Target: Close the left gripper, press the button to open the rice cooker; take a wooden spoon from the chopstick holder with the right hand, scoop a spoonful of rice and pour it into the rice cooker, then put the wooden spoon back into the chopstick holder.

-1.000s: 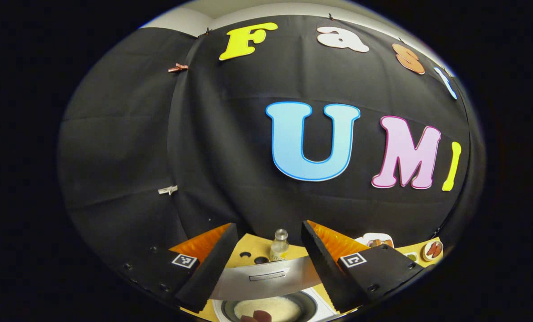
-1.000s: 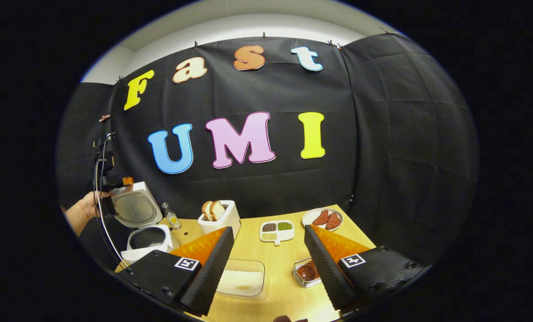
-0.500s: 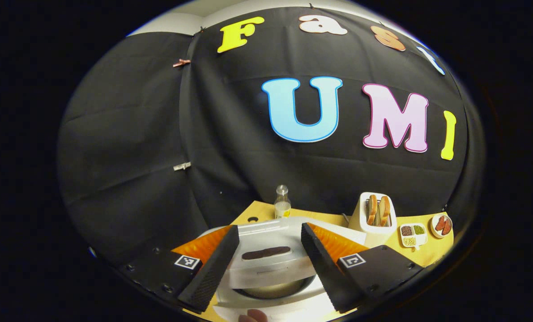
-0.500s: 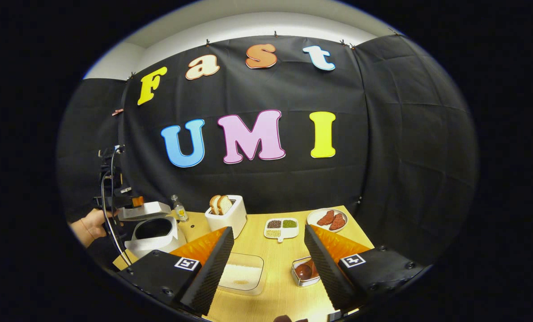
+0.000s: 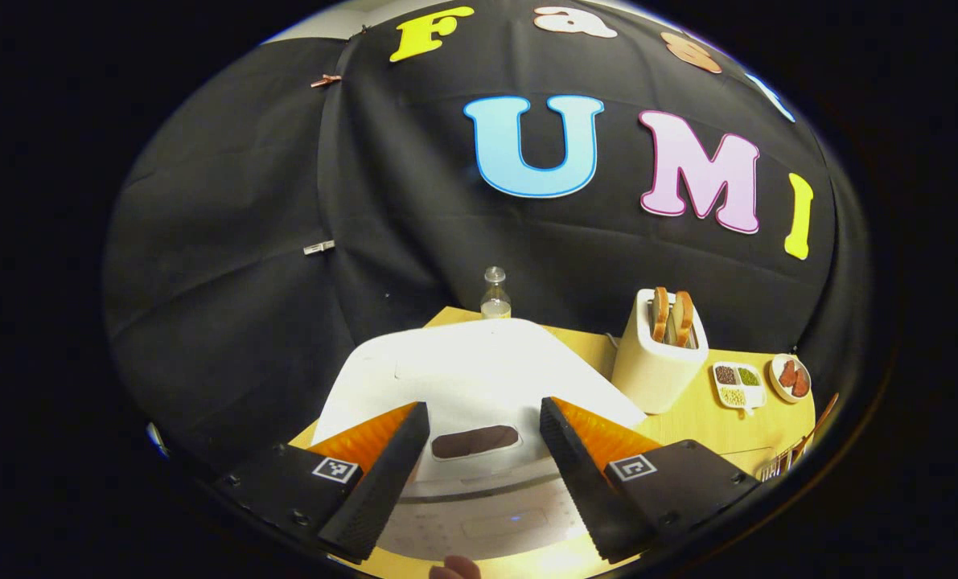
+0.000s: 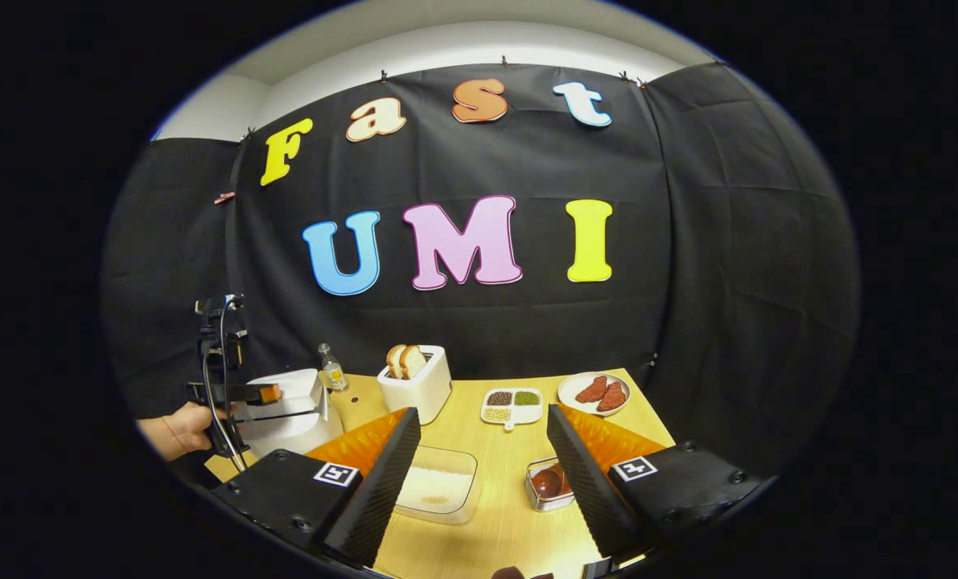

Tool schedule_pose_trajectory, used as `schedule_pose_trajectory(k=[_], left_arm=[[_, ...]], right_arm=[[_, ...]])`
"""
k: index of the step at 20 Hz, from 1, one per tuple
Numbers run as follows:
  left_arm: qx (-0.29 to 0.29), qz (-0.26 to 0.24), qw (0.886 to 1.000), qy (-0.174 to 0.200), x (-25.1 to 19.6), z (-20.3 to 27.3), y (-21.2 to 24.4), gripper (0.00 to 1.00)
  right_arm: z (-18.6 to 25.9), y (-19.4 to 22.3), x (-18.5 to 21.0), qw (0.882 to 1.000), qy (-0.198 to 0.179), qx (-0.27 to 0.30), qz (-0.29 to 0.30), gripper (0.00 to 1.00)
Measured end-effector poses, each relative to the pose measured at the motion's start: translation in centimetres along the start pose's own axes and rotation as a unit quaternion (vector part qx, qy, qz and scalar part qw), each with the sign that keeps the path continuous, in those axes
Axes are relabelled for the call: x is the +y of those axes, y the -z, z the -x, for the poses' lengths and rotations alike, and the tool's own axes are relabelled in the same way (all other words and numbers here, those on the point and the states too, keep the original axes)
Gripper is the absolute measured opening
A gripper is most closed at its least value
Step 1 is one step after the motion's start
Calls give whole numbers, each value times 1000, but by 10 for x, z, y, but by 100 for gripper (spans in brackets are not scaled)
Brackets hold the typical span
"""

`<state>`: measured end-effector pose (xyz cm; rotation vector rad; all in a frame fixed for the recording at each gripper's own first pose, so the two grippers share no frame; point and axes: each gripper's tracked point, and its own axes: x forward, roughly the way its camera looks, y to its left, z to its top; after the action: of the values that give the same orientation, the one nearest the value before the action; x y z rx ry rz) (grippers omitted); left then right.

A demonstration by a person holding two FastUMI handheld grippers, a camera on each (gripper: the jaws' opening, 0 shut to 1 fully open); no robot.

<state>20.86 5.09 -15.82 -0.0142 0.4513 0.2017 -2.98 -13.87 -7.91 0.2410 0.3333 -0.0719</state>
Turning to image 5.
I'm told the metal wire chopstick holder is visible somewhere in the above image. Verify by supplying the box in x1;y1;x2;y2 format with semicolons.
759;446;809;483

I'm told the white toaster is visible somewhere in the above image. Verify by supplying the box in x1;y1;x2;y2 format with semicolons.
612;288;710;415

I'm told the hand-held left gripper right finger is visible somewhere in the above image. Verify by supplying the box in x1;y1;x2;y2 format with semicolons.
539;396;761;564

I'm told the white rice cooker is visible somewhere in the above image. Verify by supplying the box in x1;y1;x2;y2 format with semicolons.
311;318;648;561

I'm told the white divided dish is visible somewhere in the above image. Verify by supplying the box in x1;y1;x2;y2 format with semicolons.
712;361;767;415

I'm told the small glass bottle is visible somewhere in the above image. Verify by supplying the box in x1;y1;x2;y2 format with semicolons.
479;266;512;320

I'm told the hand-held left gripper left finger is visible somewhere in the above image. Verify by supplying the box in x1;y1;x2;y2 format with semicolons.
213;402;431;564

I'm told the brown wooden spoon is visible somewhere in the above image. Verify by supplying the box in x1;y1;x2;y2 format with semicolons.
792;392;840;467

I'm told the white round plate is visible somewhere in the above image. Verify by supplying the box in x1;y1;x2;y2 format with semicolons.
769;354;812;404

